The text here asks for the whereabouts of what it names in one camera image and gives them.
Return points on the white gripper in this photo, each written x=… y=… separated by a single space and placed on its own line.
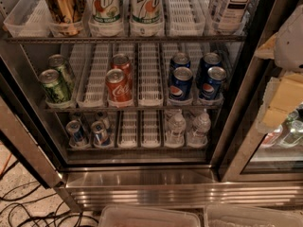
x=290 y=42

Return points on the right clear plastic bin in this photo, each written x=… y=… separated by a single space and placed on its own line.
x=229 y=215

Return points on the rear red coca-cola can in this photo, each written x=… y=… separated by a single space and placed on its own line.
x=123 y=62

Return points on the gold tall can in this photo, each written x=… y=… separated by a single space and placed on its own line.
x=66 y=16

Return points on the green can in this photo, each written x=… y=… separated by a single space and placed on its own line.
x=61 y=64
x=54 y=85

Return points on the right clear water bottle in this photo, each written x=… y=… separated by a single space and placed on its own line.
x=197 y=135

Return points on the left clear plastic bin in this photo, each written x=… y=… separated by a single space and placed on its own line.
x=130 y=216

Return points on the front right blue silver can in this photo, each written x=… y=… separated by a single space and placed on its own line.
x=100 y=134

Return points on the empty white lane tray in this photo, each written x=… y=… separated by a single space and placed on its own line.
x=149 y=76

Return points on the top wire shelf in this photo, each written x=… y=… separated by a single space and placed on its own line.
x=124 y=40

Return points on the stainless steel fridge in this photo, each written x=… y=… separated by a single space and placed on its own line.
x=137 y=167

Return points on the right 7up bottle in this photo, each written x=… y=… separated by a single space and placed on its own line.
x=146 y=11

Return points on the left 7up bottle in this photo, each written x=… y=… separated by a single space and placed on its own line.
x=105 y=11

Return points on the white tea bottle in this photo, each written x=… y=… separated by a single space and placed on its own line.
x=226 y=15

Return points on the front green can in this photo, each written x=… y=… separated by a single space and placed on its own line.
x=54 y=85

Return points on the front left blue silver can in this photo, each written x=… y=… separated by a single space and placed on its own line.
x=76 y=131

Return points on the blue silver can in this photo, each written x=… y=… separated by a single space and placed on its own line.
x=100 y=134
x=103 y=116
x=76 y=131

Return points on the red coca-cola can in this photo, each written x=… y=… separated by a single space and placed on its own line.
x=123 y=62
x=118 y=85

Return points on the rear right blue silver can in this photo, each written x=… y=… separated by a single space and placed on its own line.
x=103 y=116

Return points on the middle wire shelf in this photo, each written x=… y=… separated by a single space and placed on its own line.
x=130 y=108

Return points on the clear plastic bin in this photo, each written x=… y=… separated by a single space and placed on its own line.
x=229 y=215
x=130 y=216

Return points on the wire shelf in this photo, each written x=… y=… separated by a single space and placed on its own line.
x=130 y=108
x=124 y=40

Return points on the rear green can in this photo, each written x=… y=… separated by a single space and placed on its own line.
x=61 y=64

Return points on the left clear water bottle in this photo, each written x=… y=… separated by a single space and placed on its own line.
x=175 y=132

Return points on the front red coca-cola can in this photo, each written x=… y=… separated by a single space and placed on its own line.
x=118 y=85

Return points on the glass fridge door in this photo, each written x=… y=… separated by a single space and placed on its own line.
x=248 y=149

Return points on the pepsi can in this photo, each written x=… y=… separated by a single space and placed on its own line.
x=207 y=60
x=212 y=83
x=179 y=59
x=180 y=83

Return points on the clear water bottle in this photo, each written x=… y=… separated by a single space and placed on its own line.
x=175 y=132
x=197 y=135

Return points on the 7up bottle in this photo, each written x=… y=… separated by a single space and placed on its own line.
x=146 y=11
x=105 y=11

